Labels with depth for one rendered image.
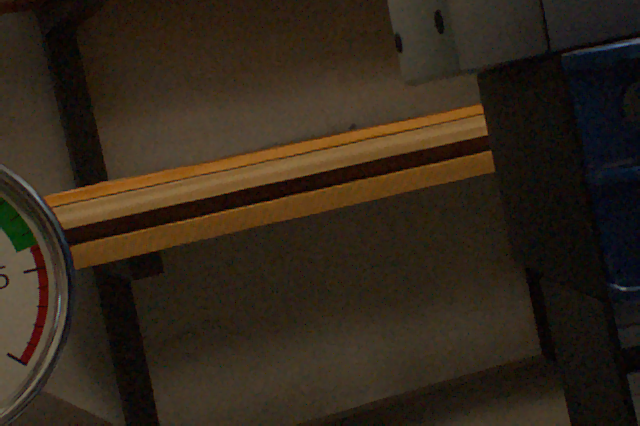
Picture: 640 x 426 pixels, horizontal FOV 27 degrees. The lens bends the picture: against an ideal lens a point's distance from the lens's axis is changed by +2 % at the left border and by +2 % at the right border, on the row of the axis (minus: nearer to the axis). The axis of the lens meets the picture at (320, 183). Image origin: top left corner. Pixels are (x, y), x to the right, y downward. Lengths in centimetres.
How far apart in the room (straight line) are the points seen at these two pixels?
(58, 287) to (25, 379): 2
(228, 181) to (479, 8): 191
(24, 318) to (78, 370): 255
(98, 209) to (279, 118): 72
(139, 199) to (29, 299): 205
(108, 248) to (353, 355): 86
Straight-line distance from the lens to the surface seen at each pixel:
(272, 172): 239
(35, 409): 35
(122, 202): 232
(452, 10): 46
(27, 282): 27
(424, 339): 304
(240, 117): 288
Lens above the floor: 68
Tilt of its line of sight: 3 degrees down
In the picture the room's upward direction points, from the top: 12 degrees counter-clockwise
